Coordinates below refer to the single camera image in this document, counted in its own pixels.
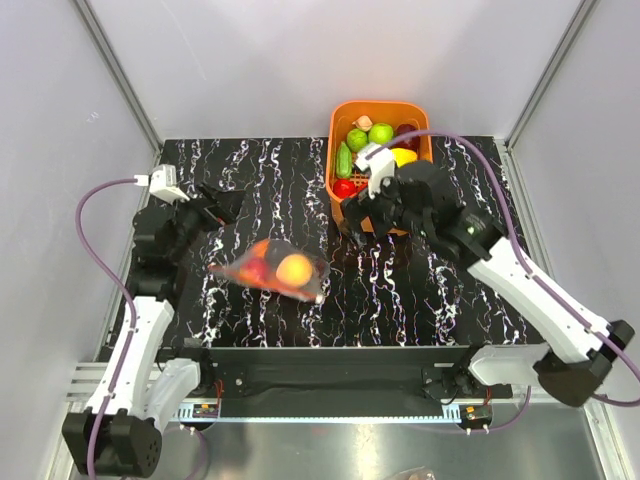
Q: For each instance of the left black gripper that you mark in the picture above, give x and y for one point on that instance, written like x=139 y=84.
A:
x=224 y=211

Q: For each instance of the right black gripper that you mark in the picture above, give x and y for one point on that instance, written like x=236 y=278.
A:
x=366 y=206

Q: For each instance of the peach front fruit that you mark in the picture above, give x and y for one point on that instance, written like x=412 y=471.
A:
x=256 y=270

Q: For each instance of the peach fruit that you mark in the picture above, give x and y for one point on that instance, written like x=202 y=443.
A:
x=256 y=270
x=295 y=270

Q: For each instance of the clear orange zip bag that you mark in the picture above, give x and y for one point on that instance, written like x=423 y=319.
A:
x=311 y=292

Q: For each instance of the peach top fruit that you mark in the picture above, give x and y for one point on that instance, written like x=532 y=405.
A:
x=295 y=270

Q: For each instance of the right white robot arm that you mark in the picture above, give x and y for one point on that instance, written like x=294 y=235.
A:
x=579 y=347

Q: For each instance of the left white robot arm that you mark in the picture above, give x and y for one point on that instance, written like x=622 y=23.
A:
x=119 y=432

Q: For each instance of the yellow bell pepper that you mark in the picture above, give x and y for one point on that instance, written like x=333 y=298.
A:
x=403 y=156

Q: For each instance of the green apple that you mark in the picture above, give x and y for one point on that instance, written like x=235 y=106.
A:
x=381 y=133

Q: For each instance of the green cucumber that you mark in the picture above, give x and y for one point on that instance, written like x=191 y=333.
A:
x=343 y=162

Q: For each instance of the beige garlic bulb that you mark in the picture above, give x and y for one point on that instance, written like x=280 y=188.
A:
x=363 y=123

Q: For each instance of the orange plastic basket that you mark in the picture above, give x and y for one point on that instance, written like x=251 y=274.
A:
x=354 y=125

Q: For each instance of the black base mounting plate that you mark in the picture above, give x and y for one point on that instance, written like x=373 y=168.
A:
x=249 y=372

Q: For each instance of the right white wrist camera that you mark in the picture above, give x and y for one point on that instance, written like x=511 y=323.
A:
x=378 y=163

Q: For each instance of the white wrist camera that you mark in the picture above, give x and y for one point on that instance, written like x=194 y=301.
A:
x=378 y=163
x=162 y=184

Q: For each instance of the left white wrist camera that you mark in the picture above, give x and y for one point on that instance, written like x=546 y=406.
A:
x=162 y=184

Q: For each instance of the grey slotted cable duct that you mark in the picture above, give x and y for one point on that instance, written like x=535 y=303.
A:
x=235 y=411

